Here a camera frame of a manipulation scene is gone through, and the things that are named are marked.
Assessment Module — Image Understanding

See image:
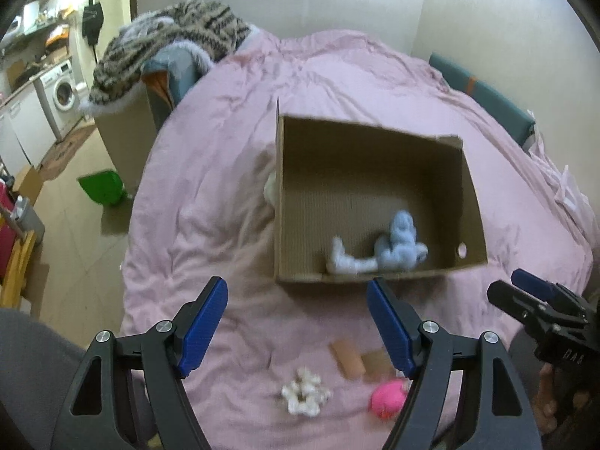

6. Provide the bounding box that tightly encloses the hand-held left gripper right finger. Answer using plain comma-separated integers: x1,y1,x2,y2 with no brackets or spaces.
366,276,545,450

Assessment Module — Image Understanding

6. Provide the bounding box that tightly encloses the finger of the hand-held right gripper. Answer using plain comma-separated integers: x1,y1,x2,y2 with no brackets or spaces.
511,268,587,320
486,280,547,336

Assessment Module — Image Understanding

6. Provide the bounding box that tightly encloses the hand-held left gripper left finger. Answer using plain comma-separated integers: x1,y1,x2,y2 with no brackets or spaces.
54,276,229,450

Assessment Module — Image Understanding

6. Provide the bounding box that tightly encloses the brown sponge block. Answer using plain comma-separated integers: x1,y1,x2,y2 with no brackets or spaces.
360,349,397,383

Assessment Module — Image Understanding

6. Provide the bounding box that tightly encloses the pink plush ball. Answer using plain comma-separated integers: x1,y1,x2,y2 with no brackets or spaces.
370,379,410,420

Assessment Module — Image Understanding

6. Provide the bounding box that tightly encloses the white fluffy scrunchie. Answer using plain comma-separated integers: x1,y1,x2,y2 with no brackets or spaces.
281,366,333,417

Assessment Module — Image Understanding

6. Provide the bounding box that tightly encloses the person's right hand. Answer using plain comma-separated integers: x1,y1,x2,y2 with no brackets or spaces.
534,364,560,433

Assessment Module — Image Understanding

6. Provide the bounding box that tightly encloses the white fluffy sock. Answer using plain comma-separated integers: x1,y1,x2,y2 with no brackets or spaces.
324,237,381,276

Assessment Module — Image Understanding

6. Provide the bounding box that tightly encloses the light blue plush toy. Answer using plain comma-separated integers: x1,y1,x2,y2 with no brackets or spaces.
372,210,429,273

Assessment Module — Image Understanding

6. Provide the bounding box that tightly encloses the pink bed blanket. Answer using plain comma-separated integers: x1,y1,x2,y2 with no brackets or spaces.
119,28,600,450

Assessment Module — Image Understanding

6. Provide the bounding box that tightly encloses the grey cloth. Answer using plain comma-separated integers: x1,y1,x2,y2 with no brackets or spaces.
0,308,158,450

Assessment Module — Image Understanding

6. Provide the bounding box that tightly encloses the green dustpan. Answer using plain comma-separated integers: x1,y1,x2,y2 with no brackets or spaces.
77,170,132,207

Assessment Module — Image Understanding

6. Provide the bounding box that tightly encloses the teal padded headboard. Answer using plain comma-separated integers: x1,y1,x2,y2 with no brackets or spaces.
429,53,536,144

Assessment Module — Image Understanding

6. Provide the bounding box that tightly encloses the grey bin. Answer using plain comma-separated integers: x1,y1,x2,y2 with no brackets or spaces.
12,196,47,242

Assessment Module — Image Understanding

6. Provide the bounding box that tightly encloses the tall cardboard box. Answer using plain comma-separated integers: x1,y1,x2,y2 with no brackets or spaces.
95,89,158,198

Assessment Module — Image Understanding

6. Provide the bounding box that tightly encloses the red case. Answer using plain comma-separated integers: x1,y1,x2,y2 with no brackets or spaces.
0,183,18,287

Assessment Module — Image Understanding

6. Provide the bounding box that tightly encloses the brown doormat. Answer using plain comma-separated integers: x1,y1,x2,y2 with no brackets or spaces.
36,124,97,172

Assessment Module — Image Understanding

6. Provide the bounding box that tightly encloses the small cardboard box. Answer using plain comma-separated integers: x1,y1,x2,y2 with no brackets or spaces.
13,165,44,207

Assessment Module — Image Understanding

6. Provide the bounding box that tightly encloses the blue and orange cushion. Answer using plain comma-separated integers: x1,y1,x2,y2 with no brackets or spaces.
141,47,212,125

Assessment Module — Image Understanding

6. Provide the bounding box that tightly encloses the white kitchen cabinet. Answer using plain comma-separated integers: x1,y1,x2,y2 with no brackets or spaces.
0,87,57,176

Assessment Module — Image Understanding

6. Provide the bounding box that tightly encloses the white washing machine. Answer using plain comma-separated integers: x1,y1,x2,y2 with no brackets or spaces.
34,58,80,139

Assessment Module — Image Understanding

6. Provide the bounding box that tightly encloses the striped brown fur blanket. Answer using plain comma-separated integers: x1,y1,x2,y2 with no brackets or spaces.
77,0,251,116

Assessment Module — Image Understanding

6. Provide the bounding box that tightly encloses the black hanging bag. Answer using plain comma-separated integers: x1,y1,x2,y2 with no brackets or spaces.
82,2,104,45

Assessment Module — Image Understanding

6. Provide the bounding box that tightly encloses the yellow wooden frame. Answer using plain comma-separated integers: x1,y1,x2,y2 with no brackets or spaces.
0,232,38,310

